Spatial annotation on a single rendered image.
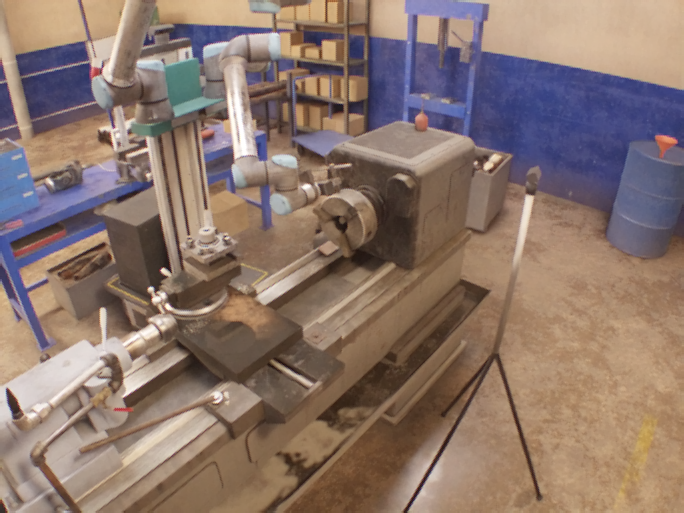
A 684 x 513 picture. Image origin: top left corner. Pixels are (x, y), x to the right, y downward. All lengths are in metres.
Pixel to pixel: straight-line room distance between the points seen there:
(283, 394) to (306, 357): 0.19
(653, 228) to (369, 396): 3.08
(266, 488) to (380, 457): 0.76
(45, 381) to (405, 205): 1.46
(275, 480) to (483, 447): 1.14
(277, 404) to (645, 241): 3.67
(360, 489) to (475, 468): 0.58
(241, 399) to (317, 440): 0.56
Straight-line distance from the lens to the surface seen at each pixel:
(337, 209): 2.09
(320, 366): 1.73
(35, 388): 1.49
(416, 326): 2.55
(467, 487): 2.52
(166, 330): 1.60
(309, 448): 2.09
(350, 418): 2.19
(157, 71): 2.36
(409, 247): 2.21
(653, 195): 4.47
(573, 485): 2.68
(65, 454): 1.53
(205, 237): 1.91
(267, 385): 1.68
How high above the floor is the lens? 2.09
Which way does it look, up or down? 32 degrees down
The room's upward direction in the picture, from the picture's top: straight up
